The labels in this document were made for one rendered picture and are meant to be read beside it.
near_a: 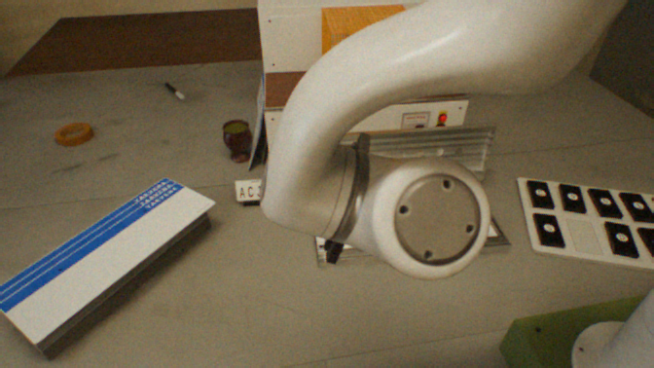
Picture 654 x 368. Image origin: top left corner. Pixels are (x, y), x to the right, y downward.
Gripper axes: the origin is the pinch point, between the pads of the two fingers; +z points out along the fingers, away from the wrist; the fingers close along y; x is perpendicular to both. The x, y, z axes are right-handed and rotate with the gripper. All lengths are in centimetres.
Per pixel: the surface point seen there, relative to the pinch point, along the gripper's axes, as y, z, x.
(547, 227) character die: -6, 28, 57
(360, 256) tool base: 11.5, 29.1, 15.2
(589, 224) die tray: -10, 28, 69
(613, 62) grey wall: -143, 188, 207
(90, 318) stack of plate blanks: 35, 27, -34
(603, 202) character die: -17, 32, 74
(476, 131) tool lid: -24, 31, 35
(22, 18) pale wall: -48, 187, -152
